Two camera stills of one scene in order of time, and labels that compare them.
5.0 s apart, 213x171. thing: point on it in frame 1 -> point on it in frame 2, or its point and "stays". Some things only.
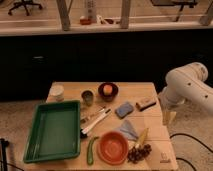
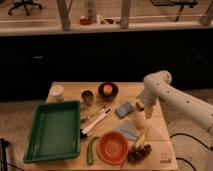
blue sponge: x=123 y=109 stays
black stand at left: x=3 y=156 stays
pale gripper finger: x=168 y=117 -> x=148 y=109
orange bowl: x=112 y=147 stays
